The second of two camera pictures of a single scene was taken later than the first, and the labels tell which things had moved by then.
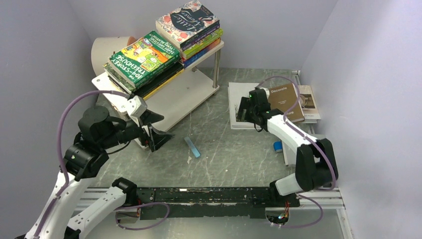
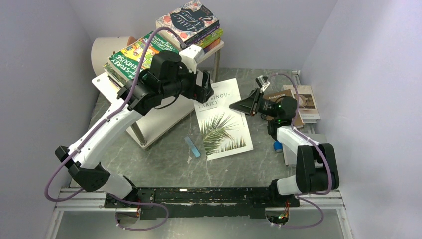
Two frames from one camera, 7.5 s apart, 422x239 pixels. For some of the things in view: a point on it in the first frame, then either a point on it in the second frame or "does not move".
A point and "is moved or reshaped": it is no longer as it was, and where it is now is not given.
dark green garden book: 120,80 does not move
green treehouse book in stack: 186,53 does not move
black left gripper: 156,137 to 202,93
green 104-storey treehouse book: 143,59 does not move
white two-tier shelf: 198,81 does not move
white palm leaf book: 237,91 is moved or reshaped
